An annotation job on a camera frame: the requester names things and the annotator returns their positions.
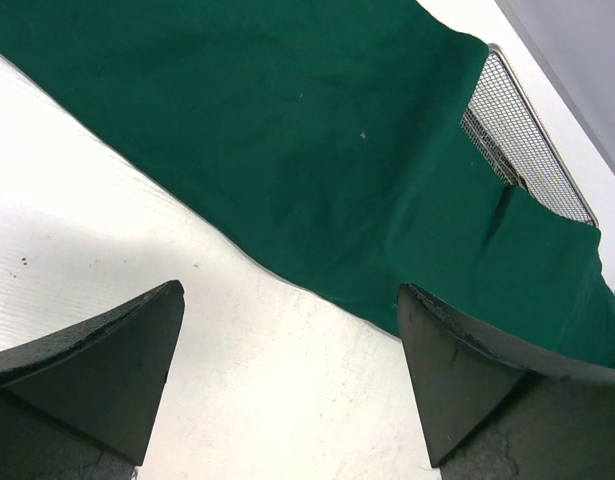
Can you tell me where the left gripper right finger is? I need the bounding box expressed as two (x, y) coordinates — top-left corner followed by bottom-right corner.
(397, 284), (615, 479)

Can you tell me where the metal mesh tray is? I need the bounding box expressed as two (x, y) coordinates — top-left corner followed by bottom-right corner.
(460, 43), (598, 227)

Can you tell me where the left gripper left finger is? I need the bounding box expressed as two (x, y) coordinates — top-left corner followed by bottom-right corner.
(0, 280), (185, 479)

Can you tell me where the green surgical cloth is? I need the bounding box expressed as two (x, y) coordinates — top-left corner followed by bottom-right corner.
(0, 1), (615, 369)

